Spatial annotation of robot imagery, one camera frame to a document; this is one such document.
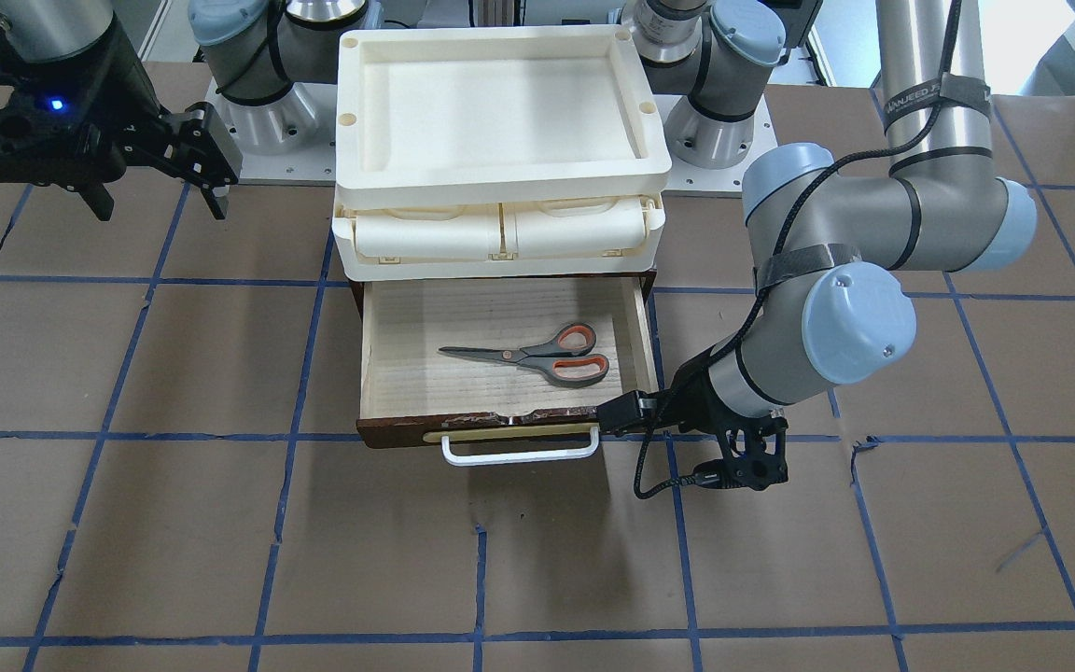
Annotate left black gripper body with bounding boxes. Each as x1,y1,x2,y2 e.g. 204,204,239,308
649,351,753,441

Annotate cream plastic storage box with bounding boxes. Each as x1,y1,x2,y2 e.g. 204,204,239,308
332,195,667,282

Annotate white drawer handle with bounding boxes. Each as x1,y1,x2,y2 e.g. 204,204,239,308
441,425,601,467

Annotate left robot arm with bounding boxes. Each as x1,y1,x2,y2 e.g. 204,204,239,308
596,1,1037,435

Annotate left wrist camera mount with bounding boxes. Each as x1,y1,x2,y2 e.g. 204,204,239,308
691,416,789,492

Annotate wooden drawer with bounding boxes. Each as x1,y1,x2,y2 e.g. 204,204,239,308
356,271,657,448

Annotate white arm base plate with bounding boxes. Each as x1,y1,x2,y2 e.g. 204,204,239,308
654,95,777,197
205,81,336,188

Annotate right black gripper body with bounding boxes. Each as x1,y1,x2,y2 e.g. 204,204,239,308
0,24,242,192

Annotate orange grey scissors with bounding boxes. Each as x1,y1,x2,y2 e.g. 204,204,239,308
439,323,610,387

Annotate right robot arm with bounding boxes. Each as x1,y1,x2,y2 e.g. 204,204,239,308
0,1,383,221

